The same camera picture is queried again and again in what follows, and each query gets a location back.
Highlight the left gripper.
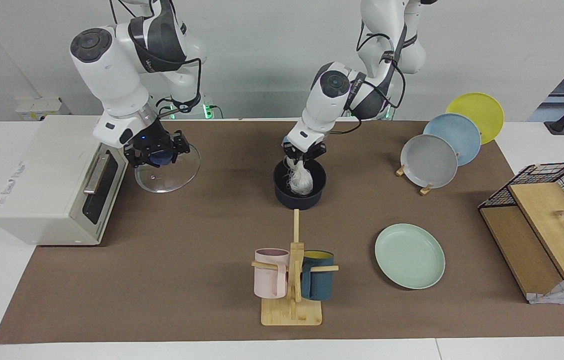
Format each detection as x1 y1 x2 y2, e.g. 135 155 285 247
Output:
282 141 327 161

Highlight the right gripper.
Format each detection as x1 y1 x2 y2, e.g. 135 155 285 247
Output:
123 120 191 168

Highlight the glass lid with blue knob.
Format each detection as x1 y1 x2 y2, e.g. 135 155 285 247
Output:
134 142 201 194

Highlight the dark blue pot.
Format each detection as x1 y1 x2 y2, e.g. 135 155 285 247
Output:
273 157 327 211

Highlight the grey plate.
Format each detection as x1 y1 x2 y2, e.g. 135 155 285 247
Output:
400 134 459 189

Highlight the wooden plate rack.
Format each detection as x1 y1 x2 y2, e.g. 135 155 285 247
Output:
396 152 463 196

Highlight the light green plate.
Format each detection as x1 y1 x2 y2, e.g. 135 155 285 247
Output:
374 223 446 290

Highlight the light blue plate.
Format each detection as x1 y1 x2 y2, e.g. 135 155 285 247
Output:
422 113 482 167

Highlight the yellow plate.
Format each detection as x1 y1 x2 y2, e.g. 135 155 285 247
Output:
445 92 505 146

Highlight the white toaster oven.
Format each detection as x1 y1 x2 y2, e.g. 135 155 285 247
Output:
0 115 129 247

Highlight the white box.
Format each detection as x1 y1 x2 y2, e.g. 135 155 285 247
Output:
14 96 64 121

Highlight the dark teal mug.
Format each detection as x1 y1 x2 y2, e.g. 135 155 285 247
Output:
301 250 335 301

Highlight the pink mug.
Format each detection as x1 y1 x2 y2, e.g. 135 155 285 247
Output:
253 248 290 300

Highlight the wooden mug rack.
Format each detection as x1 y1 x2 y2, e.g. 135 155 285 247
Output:
251 209 339 327

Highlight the wooden shelf board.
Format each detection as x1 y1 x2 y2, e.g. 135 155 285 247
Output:
508 182 564 280
479 206 564 302

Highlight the black cable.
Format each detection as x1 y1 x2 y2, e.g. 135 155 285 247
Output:
331 20 407 136
108 0 203 120

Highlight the black wire rack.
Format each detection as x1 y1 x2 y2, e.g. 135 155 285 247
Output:
478 161 564 232

